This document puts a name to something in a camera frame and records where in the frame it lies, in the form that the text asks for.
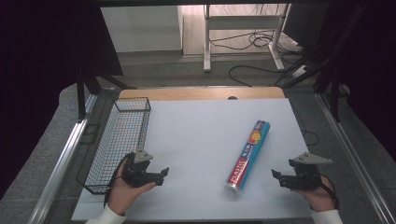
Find dark curtain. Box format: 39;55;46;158
0;0;124;200
323;0;396;162

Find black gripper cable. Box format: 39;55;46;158
103;151;136;208
308;175;341;211

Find aluminium rail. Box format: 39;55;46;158
314;92;396;224
27;92;98;224

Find thin black cable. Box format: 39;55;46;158
290;102;319;147

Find white power strip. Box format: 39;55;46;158
291;64;310;78

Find person's left hand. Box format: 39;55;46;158
106;160;157;217

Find black wire basket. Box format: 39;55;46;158
76;96;152;196

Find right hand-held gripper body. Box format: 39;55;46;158
288;151;333;191

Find person's right hand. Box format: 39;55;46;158
291;175;339;214

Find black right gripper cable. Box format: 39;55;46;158
308;175;341;211

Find black metal stand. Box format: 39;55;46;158
75;69;138;121
279;3;372;123

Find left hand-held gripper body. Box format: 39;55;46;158
120;148;165;189

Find wooden table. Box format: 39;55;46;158
119;86;286;102

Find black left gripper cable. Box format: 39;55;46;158
103;151;136;208

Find black floor cables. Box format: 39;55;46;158
208;29;316;88

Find white metal desk frame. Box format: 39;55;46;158
203;3;292;74

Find white cabinet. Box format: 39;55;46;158
100;5;184;54

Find blue plastic wrap roll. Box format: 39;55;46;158
224;119;272;195

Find white table mat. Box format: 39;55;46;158
71;97;316;222

